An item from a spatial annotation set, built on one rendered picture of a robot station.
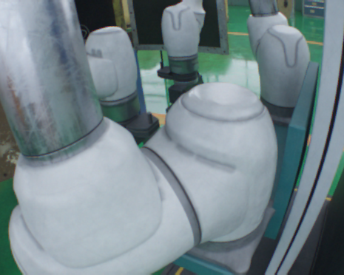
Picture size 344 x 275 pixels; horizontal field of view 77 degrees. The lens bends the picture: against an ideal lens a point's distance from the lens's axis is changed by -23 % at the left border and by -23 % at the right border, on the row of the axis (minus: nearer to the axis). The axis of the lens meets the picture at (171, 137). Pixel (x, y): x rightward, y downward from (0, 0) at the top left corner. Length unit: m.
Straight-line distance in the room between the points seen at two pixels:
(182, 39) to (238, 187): 0.51
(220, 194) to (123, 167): 0.12
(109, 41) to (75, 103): 0.31
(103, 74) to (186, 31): 0.30
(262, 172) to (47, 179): 0.24
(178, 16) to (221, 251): 0.58
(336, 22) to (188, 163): 0.25
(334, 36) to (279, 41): 0.39
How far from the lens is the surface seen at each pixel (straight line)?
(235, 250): 0.46
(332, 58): 0.36
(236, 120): 0.30
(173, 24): 0.75
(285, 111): 0.78
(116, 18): 1.74
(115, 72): 0.54
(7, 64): 0.23
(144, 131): 0.58
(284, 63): 0.72
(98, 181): 0.23
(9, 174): 0.93
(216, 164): 0.30
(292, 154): 0.44
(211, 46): 1.57
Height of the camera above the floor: 1.14
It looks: 35 degrees down
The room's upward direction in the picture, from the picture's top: 8 degrees counter-clockwise
